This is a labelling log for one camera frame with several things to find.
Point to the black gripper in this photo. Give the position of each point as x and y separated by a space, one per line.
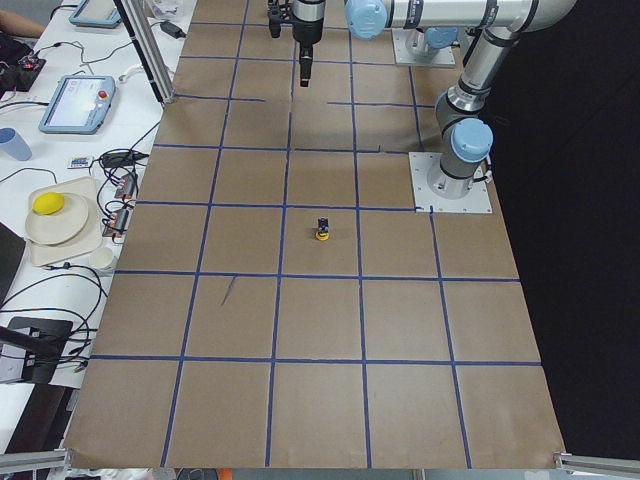
306 31

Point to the yellow push button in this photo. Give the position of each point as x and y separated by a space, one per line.
323 230

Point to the person forearm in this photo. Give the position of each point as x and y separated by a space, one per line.
14 24

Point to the black power adapter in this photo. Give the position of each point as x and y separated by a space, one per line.
172 30

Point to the blue teach pendant far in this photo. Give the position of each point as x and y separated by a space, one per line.
95 14

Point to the blue teach pendant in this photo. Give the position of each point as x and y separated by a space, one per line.
79 105
95 14

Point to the blue teach pendant near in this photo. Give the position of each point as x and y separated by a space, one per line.
79 105

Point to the small colourful card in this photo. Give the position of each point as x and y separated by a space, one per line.
81 162

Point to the brown paper table cover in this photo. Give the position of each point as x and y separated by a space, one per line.
232 337

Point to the white paper cup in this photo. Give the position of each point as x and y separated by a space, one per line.
103 260

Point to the yellow lemon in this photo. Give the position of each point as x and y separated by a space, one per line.
48 203

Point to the beige round plate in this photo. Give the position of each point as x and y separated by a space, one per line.
60 227

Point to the light blue plastic cup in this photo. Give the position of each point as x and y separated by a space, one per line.
14 145

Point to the beige square tray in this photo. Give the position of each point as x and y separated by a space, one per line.
87 240

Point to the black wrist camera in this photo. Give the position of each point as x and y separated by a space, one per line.
279 14

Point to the aluminium frame post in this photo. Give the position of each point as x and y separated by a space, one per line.
140 33

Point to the black camera stand base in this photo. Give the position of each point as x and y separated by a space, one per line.
43 337

